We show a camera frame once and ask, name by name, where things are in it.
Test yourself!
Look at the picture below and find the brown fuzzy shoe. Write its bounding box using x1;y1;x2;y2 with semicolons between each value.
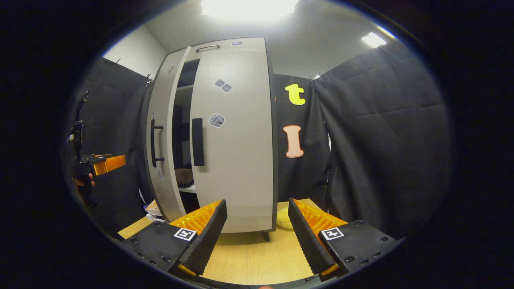
175;168;195;188

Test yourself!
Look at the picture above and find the grey white shoe cabinet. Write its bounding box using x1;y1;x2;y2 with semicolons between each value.
143;36;278;242

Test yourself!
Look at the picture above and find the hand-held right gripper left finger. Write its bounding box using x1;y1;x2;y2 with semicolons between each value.
120;199;228;277

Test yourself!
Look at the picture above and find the white cabinet door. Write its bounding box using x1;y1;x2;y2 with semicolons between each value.
189;49;274;234
145;46;192;222

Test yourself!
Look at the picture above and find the black right door handle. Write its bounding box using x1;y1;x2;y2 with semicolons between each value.
192;118;205;167

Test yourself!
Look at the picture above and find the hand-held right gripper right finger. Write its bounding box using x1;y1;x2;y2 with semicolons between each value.
288;198;404;282

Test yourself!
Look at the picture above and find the black left door handle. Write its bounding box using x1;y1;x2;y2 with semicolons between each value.
150;119;165;168

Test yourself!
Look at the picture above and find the yellow round object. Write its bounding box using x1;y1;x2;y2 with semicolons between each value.
276;207;294;230

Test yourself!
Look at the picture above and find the small ceiling light panel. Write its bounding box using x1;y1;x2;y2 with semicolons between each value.
361;32;388;49

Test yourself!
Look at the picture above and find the large ceiling light panel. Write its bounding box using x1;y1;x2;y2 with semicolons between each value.
201;0;300;21

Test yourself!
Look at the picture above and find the black door handle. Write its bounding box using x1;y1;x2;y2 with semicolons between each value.
150;119;165;168
192;118;205;167

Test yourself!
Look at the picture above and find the stack of paper booklets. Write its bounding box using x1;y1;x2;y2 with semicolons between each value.
143;199;166;222

